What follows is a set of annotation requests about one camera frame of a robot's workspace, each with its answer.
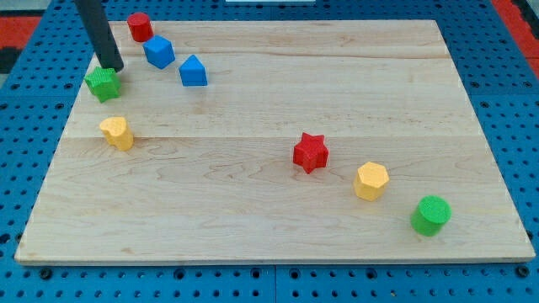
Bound blue triangle block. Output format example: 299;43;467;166
179;55;207;87

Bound blue cube block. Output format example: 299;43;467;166
142;35;175;69

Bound light wooden board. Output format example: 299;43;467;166
14;19;535;266

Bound red star block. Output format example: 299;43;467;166
292;132;329;174

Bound yellow hexagon block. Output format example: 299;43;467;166
353;162;390;201

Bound yellow heart block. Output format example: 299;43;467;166
99;116;134;152

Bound green cylinder block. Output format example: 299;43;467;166
410;195;452;237

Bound green star block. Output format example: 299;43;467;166
84;66;121;103

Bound red cylinder block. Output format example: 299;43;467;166
126;12;154;42

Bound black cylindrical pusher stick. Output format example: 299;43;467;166
74;0;124;72

